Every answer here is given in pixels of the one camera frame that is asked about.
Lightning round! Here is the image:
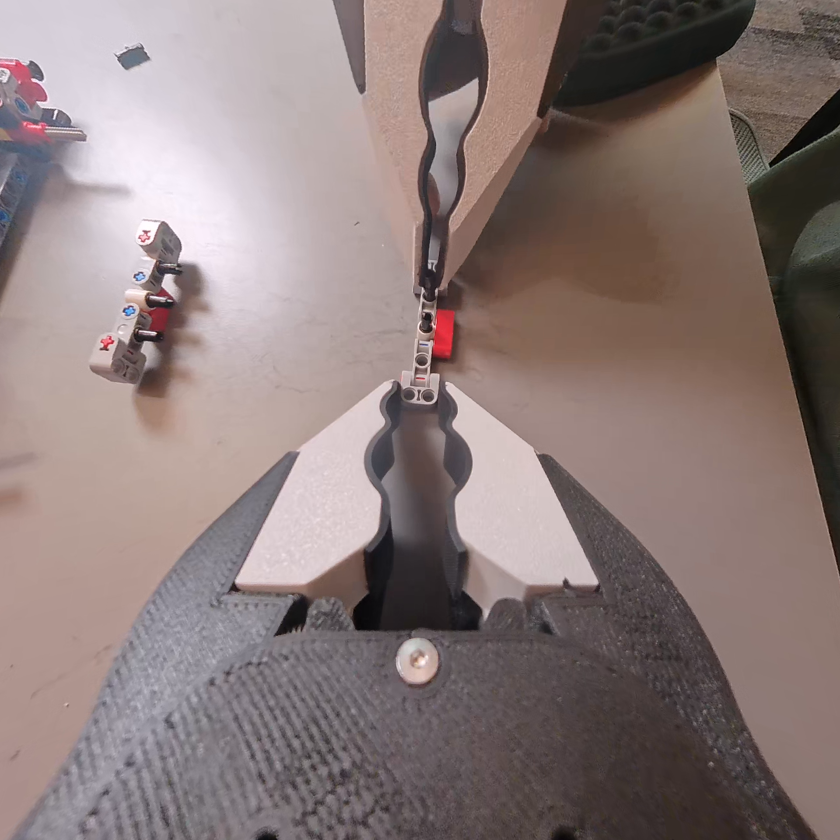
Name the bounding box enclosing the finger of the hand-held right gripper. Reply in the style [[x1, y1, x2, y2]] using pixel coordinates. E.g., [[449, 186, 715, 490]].
[[333, 0, 450, 293], [433, 0, 608, 290]]

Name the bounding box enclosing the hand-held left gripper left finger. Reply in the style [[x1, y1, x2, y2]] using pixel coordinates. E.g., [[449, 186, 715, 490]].
[[233, 381, 403, 608]]

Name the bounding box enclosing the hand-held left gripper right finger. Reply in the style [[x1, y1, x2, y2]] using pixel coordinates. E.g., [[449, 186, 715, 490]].
[[438, 381, 601, 610]]

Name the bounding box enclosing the grey lego beam assembly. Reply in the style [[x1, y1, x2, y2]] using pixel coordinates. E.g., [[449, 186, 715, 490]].
[[90, 220, 183, 383], [400, 279, 458, 411]]

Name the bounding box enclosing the lego car model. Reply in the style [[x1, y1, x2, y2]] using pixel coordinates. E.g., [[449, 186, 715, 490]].
[[0, 58, 88, 263]]

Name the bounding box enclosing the person's grey shoe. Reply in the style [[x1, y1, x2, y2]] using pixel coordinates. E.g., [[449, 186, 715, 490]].
[[730, 108, 772, 194]]

